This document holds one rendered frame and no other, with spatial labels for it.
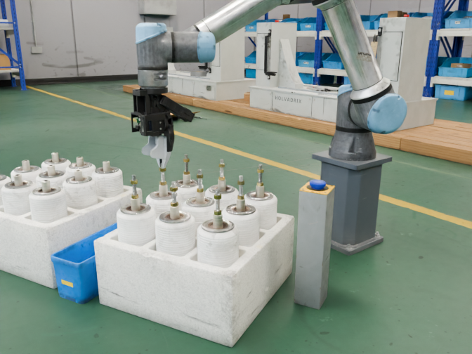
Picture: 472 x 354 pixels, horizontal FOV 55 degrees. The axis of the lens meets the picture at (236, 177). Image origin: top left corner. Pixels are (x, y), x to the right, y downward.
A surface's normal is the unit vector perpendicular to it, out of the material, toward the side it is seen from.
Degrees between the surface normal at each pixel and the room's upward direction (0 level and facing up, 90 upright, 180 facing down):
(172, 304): 90
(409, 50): 90
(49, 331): 0
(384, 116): 97
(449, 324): 0
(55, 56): 90
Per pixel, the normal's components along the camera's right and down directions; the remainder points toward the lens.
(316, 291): -0.45, 0.26
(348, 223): -0.13, 0.29
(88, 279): 0.88, 0.18
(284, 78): -0.79, 0.18
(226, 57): 0.61, 0.23
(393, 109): 0.29, 0.39
